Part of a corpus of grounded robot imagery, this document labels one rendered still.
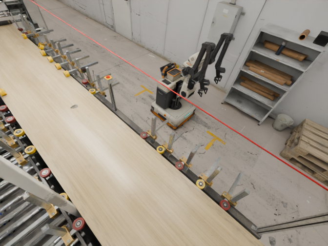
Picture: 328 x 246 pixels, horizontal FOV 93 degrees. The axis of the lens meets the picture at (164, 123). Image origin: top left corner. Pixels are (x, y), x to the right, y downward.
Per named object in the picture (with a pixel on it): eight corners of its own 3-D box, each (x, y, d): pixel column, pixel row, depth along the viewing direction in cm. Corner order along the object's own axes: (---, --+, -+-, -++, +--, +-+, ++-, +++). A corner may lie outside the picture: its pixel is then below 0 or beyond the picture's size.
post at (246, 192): (222, 202, 155) (247, 187, 119) (226, 205, 154) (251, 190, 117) (221, 205, 154) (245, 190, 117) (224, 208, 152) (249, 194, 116)
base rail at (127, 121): (31, 38, 337) (29, 33, 330) (258, 232, 145) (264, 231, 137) (28, 39, 333) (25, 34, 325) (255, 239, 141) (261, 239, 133)
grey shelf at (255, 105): (229, 94, 376) (268, 22, 257) (266, 114, 342) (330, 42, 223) (220, 103, 353) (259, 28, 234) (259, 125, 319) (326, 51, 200)
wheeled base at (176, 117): (149, 112, 310) (150, 102, 291) (170, 97, 343) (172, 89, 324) (174, 131, 285) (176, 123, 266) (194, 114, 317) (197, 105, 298)
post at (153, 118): (152, 141, 191) (153, 114, 155) (154, 142, 190) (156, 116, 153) (150, 142, 190) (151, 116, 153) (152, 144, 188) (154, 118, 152)
